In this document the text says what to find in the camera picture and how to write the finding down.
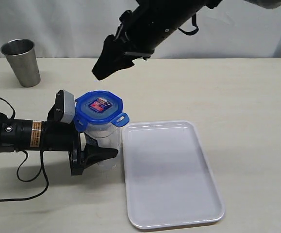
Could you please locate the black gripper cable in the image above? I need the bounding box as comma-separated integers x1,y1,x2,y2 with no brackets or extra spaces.
178,14,199,36
0,96,50,203

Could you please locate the blue plastic lid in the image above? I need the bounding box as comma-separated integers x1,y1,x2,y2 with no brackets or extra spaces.
73,90,130,132

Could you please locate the stainless steel cup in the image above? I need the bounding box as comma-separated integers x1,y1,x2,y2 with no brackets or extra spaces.
0,38,41,87

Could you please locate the white rectangular plastic tray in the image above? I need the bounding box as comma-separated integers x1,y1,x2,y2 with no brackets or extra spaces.
122,120,225,231

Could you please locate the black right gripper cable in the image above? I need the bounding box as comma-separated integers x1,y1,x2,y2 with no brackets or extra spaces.
178,14,199,36

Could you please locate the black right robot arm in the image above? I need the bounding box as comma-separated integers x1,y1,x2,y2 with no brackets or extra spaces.
69,0,219,175

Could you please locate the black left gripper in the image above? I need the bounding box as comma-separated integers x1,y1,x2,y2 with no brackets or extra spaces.
42,121,118,176

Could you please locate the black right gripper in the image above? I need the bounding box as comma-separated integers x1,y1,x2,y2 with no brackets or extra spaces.
92,9,154,80

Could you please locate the clear tall plastic container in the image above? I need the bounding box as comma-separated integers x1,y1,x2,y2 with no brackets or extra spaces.
84,123,121,170

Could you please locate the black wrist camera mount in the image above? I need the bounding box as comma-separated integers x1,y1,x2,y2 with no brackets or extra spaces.
47,89,75,124

